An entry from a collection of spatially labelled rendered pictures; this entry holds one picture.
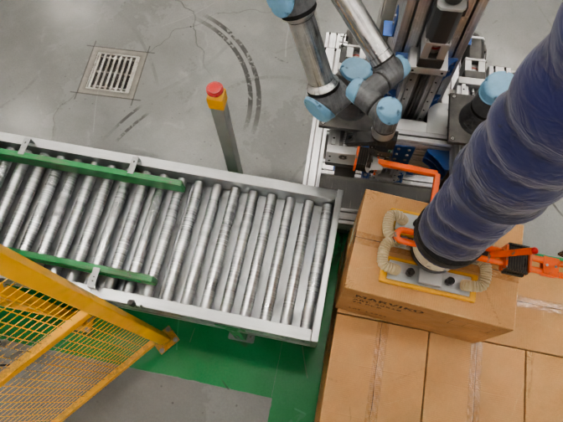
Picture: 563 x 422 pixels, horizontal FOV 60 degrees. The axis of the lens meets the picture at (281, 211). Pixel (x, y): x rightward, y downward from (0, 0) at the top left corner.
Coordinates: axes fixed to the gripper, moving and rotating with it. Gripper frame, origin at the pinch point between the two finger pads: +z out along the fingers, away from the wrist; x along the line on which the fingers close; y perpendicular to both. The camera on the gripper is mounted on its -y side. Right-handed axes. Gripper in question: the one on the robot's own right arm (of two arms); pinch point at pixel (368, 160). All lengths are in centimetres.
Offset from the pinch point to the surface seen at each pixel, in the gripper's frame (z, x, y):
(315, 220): 59, -5, -17
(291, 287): 53, -41, -20
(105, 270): 43, -54, -99
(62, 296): -19, -75, -80
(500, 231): -41, -35, 35
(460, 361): 54, -55, 55
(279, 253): 53, -27, -29
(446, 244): -23.5, -35.3, 25.7
